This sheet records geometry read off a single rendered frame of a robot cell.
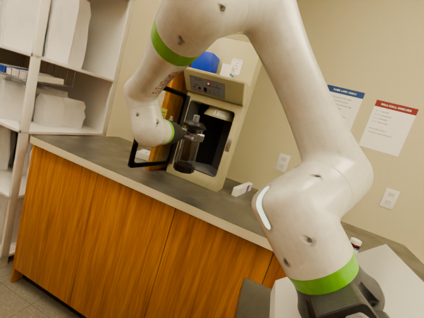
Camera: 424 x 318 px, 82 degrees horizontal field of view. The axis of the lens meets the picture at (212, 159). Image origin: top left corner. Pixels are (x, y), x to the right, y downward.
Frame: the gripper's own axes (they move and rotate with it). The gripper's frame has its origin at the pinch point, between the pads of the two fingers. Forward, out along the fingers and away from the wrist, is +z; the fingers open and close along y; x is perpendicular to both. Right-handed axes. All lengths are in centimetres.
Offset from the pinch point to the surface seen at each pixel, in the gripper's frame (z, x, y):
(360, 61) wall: 60, -66, -63
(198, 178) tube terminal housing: 18.5, 23.3, -3.0
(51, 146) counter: -11, 28, 69
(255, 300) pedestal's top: -48, 28, -48
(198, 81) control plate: 10.3, -25.0, 8.9
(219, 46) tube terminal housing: 17.6, -45.4, 6.5
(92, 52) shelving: 60, -32, 131
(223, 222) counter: -11.4, 28.6, -28.6
